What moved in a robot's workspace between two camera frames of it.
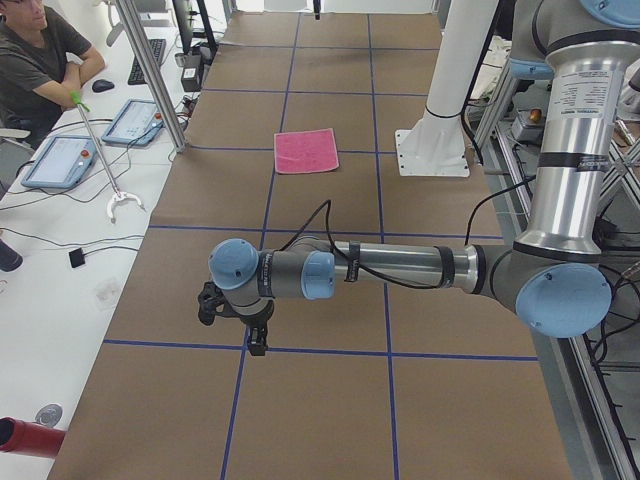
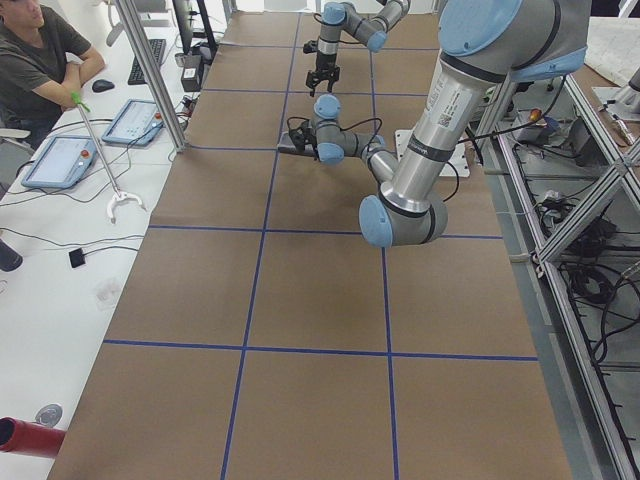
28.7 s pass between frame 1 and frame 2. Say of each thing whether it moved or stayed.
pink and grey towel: moved
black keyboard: stayed
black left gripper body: moved
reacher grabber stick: stayed
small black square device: stayed
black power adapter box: stayed
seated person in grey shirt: stayed
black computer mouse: stayed
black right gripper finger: moved
